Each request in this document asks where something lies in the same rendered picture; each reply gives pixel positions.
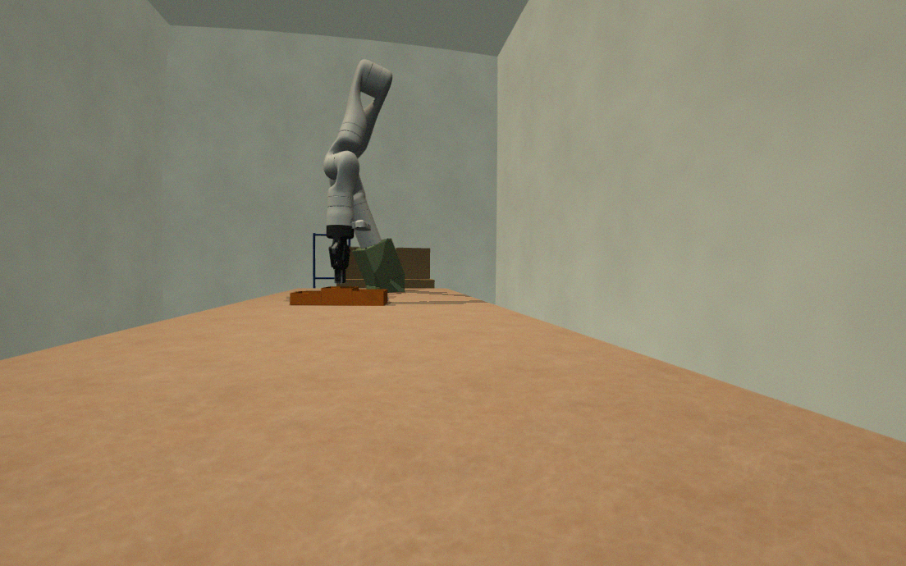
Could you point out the orange three-compartment bin rack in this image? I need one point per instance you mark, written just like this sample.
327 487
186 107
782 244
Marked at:
340 295

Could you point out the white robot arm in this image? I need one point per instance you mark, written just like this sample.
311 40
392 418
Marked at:
346 197

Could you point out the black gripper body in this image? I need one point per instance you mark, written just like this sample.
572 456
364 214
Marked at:
337 231

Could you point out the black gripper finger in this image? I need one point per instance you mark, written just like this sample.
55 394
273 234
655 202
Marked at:
346 262
338 266

